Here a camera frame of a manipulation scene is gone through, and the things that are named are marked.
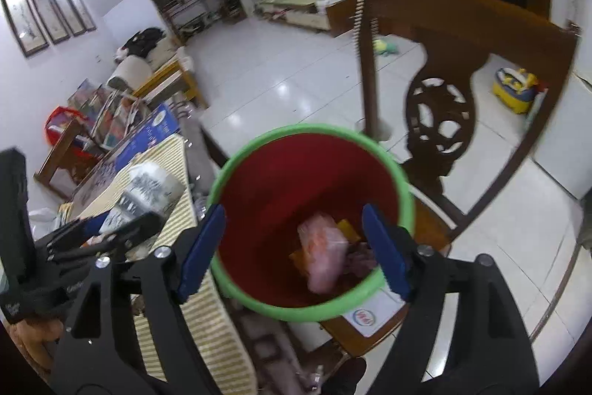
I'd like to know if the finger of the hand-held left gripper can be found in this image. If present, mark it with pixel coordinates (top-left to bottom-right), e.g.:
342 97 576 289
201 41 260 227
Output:
34 214 112 250
48 212 161 268

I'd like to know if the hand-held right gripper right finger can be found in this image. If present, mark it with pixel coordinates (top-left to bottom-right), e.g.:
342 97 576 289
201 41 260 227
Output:
362 204 542 395

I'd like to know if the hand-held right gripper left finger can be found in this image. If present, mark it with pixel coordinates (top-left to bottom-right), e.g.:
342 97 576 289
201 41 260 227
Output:
50 205 260 395

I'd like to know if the clear plastic bottle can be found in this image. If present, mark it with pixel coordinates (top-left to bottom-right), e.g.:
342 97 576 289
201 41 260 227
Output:
98 163 186 238

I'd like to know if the pink orange snack wrapper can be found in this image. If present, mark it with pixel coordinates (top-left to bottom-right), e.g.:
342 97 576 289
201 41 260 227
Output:
296 214 351 294

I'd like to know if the red bin with green rim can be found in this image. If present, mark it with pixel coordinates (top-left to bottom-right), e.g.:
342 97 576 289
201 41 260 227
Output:
206 124 416 324

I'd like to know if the yellow packet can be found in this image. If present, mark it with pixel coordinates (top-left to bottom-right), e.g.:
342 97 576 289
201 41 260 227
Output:
289 219 362 275

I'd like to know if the white card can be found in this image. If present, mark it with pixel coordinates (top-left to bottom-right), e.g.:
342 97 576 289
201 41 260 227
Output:
342 288 404 338

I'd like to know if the yellow striped mat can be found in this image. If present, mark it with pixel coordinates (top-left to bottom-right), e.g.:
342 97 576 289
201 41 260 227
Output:
65 133 258 395

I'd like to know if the blue book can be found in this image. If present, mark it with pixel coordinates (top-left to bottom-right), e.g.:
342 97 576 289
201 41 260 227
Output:
112 103 182 172

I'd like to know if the red bag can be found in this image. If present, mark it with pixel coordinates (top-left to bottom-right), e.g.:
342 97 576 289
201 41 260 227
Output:
45 107 85 146

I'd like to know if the magazine rack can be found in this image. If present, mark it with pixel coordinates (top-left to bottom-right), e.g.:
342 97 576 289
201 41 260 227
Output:
69 78 153 151

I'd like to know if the brown plush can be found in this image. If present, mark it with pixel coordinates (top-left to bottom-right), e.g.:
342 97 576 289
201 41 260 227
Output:
7 318 64 378

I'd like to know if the beige sofa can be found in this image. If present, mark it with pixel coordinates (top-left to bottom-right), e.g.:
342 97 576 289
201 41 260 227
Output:
107 39 201 105

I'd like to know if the black clothes pile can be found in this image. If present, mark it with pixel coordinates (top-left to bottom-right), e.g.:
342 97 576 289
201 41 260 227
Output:
121 27 166 56

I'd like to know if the yellow baby toy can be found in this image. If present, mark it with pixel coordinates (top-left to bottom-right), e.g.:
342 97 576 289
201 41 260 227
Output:
492 67 540 115

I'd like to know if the television cabinet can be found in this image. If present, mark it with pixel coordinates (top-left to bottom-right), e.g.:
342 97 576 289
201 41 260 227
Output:
256 0 349 31

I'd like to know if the carved wooden chair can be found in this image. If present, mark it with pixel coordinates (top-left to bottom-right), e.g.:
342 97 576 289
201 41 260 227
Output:
319 0 582 359

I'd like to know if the framed wall picture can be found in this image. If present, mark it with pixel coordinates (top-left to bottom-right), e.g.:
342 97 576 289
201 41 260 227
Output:
0 0 50 57
28 0 70 45
65 0 97 33
48 0 88 37

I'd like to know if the white bead string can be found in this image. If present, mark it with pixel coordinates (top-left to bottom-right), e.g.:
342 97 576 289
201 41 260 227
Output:
352 0 369 59

